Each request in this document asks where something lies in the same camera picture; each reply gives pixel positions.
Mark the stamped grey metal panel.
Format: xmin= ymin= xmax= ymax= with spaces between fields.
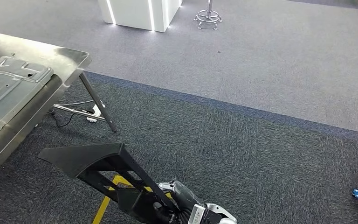
xmin=0 ymin=56 xmax=55 ymax=149

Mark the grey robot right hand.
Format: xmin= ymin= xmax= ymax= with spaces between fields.
xmin=152 ymin=181 xmax=205 ymax=224

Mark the black floor cable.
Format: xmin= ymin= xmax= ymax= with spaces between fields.
xmin=48 ymin=109 xmax=95 ymax=129

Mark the white power strip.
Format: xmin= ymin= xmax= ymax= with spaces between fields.
xmin=86 ymin=103 xmax=106 ymax=123

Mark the white lit display counter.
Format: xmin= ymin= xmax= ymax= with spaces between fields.
xmin=97 ymin=0 xmax=183 ymax=33

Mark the stainless steel workbench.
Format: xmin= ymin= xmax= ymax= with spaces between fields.
xmin=0 ymin=30 xmax=118 ymax=183

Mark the black plastic plate bracket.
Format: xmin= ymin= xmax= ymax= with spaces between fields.
xmin=38 ymin=142 xmax=179 ymax=224

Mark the yellow floor tape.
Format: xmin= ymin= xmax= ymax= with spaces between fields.
xmin=92 ymin=175 xmax=173 ymax=224

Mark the white floor cable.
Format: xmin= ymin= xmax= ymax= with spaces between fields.
xmin=57 ymin=99 xmax=95 ymax=107

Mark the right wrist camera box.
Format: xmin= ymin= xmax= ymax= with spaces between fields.
xmin=187 ymin=204 xmax=207 ymax=224

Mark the chrome stool base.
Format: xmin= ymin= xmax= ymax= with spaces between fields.
xmin=193 ymin=0 xmax=223 ymax=31

